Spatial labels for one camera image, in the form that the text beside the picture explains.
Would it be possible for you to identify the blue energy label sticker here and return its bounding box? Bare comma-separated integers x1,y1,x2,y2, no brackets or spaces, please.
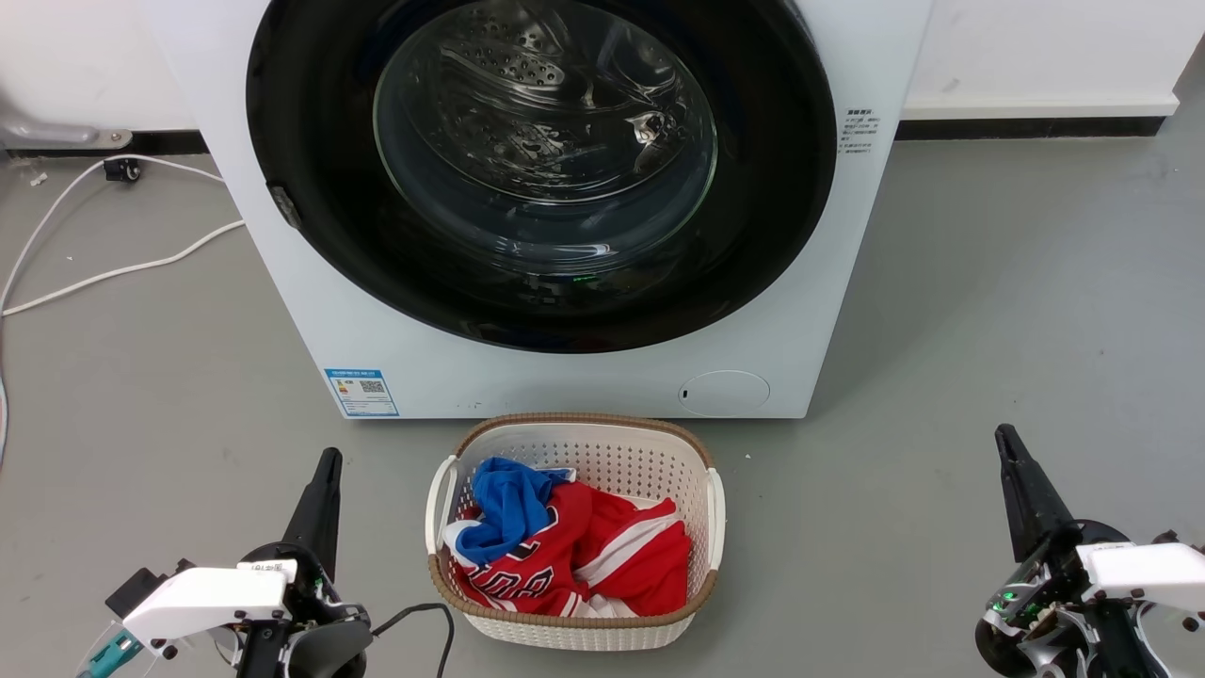
324,367,400,418

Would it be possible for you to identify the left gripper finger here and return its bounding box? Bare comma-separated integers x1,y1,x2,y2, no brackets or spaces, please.
281,447,344,581

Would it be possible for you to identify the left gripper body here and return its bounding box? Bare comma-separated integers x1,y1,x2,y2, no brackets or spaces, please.
234,542,375,678

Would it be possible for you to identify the white floor cable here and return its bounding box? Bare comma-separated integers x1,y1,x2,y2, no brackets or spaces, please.
0,218,247,318
0,153,227,312

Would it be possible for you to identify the black round glass washer door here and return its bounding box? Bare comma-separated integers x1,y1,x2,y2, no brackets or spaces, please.
246,0,839,355

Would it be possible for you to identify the small printed text sticker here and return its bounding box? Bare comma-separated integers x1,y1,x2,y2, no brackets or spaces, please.
841,106,880,156

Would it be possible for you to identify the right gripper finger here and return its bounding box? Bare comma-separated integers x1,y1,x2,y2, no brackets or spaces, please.
994,424,1080,564

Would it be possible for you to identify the red white jersey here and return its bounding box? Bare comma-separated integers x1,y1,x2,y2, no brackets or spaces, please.
442,480,693,619

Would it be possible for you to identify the white front-load washing machine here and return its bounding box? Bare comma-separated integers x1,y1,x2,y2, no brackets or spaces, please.
141,0,935,421

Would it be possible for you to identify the steel perforated washer drum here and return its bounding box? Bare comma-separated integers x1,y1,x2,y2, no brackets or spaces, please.
375,0,718,260

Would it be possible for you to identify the white woven-rim laundry basket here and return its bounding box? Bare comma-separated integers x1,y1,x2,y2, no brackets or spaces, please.
425,412,727,653

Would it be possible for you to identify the round white filter cover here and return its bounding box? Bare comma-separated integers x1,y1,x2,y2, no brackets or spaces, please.
679,369,772,417

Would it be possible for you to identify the blue garment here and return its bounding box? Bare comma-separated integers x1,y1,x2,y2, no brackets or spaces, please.
455,457,577,568

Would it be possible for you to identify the metal washer door hinge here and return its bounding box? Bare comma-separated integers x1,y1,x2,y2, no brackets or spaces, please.
268,184,304,231

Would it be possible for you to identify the teal cable connector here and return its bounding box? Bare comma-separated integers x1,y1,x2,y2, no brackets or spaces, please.
77,629,144,678

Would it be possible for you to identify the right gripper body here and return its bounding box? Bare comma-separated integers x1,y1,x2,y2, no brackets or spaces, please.
973,525,1170,678

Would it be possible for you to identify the white and black baseboard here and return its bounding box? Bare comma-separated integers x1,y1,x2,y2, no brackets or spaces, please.
894,91,1181,141

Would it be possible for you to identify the grey metal floor bracket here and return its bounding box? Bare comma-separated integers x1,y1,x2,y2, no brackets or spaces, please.
0,94,134,153

